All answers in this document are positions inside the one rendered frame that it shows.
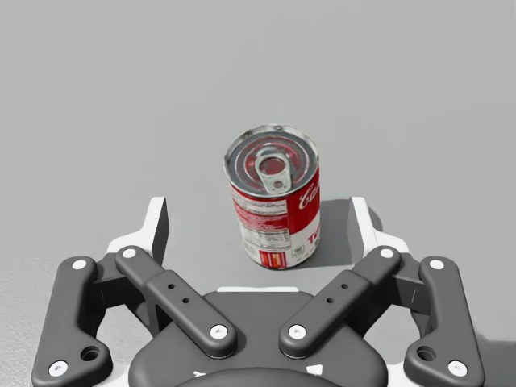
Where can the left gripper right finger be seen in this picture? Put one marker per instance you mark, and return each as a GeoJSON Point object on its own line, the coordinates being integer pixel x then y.
{"type": "Point", "coordinates": [342, 288]}

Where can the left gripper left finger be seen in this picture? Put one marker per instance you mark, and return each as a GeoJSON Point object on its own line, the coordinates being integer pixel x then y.
{"type": "Point", "coordinates": [177, 298]}

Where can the red and white can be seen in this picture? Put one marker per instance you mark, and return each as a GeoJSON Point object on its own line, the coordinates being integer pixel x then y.
{"type": "Point", "coordinates": [278, 221]}

